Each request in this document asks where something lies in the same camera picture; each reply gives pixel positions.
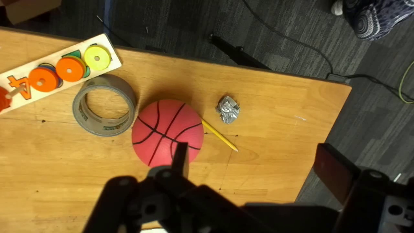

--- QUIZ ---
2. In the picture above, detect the crumpled foil ball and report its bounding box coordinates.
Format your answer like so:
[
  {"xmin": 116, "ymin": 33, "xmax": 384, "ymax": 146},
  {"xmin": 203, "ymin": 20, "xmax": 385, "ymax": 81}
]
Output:
[{"xmin": 216, "ymin": 96, "xmax": 240, "ymax": 125}]

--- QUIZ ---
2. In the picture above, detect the yellow stacking ring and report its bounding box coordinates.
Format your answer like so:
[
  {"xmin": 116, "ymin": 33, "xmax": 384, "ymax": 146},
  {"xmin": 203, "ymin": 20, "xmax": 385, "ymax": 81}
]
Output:
[{"xmin": 81, "ymin": 45, "xmax": 113, "ymax": 73}]

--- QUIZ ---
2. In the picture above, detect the black table leg bracket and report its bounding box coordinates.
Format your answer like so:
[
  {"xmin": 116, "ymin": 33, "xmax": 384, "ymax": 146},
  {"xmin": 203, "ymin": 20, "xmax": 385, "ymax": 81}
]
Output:
[{"xmin": 208, "ymin": 34, "xmax": 267, "ymax": 70}]

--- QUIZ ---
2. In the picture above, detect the orange stacking ring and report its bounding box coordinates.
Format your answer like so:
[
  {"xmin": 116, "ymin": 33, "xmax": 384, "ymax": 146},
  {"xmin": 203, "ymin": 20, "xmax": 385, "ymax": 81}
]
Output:
[
  {"xmin": 27, "ymin": 65, "xmax": 60, "ymax": 94},
  {"xmin": 54, "ymin": 56, "xmax": 86, "ymax": 83}
]

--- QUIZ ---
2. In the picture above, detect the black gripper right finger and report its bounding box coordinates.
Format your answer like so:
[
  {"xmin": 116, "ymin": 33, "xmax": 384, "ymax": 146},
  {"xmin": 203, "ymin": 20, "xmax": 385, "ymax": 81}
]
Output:
[{"xmin": 313, "ymin": 144, "xmax": 414, "ymax": 233}]

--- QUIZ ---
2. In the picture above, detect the black floor cable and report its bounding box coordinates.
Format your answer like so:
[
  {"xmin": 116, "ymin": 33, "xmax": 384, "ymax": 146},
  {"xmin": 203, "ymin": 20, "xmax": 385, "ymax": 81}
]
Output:
[{"xmin": 240, "ymin": 0, "xmax": 414, "ymax": 103}]

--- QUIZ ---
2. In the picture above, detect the pink toy basketball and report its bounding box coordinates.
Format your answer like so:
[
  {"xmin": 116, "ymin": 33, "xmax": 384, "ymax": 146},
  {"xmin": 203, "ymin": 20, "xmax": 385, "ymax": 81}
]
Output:
[{"xmin": 131, "ymin": 100, "xmax": 204, "ymax": 168}]

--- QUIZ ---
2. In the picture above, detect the grey duct tape roll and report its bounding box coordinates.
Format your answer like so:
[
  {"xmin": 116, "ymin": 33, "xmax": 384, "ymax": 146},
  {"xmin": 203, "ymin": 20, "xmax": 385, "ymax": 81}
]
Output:
[{"xmin": 72, "ymin": 76, "xmax": 137, "ymax": 138}]

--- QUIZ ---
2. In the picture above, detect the red stacking ring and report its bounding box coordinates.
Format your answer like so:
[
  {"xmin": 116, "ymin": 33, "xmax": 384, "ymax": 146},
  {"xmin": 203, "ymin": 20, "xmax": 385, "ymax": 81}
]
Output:
[{"xmin": 0, "ymin": 86, "xmax": 12, "ymax": 113}]

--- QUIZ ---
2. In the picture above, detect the yellow pencil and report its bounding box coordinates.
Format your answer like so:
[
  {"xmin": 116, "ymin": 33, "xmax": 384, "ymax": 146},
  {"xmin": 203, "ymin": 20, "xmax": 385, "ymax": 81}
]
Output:
[{"xmin": 201, "ymin": 120, "xmax": 239, "ymax": 153}]

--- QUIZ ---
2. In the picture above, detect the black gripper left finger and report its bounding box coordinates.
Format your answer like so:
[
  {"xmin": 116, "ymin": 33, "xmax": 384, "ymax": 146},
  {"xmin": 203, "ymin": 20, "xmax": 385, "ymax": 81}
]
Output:
[{"xmin": 82, "ymin": 143, "xmax": 257, "ymax": 233}]

